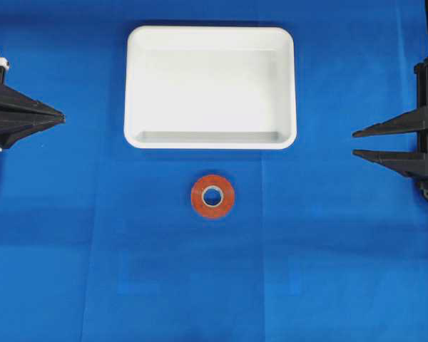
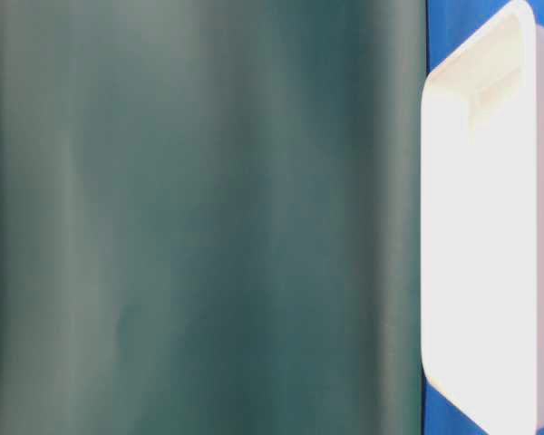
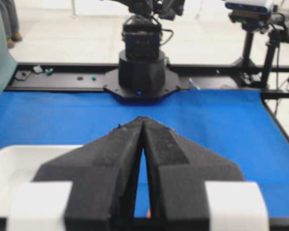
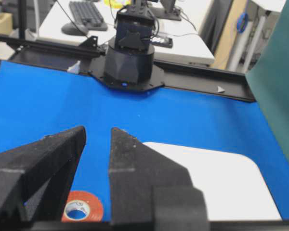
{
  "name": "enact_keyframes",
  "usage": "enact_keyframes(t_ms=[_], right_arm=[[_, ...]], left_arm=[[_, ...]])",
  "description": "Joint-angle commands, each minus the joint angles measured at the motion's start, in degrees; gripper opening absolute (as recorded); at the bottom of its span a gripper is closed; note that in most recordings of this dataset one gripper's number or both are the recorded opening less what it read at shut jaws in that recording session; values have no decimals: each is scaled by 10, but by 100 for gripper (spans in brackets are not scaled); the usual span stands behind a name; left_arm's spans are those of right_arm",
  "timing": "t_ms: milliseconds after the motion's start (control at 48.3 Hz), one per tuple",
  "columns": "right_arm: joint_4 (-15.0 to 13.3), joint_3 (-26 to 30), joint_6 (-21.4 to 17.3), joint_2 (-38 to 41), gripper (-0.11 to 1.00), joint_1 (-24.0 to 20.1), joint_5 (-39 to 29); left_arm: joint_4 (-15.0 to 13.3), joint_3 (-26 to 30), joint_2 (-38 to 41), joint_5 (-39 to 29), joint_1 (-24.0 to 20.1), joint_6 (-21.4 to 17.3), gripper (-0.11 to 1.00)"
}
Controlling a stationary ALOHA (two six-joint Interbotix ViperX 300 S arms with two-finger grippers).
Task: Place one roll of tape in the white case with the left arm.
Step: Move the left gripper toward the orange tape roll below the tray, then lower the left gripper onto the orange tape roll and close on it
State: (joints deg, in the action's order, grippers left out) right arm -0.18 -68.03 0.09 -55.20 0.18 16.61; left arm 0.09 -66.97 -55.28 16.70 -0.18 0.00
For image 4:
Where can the white desk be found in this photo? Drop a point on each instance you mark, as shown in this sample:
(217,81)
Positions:
(188,46)

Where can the black device with display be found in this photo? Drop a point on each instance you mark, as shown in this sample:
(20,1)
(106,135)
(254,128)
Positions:
(165,42)

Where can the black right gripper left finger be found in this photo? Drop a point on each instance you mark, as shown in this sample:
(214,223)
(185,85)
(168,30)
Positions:
(35,179)

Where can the black aluminium rail frame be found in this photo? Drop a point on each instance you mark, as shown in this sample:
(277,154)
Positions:
(58,56)

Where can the blue table mat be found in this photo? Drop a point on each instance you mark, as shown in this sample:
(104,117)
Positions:
(35,102)

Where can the blue tape roll hanging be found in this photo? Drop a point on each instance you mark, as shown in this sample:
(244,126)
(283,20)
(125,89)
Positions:
(242,22)

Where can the black keyboard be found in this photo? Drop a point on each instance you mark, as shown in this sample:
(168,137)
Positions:
(86,13)

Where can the red tape roll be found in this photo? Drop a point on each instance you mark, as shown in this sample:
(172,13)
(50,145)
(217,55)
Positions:
(82,206)

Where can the white case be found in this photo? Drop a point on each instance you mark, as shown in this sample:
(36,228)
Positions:
(233,186)

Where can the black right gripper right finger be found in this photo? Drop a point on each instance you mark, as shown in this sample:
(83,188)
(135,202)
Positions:
(150,192)

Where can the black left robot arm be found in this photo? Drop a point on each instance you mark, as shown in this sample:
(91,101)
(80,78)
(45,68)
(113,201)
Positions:
(129,59)

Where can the green backdrop panel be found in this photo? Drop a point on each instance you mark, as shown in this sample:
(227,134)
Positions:
(269,81)

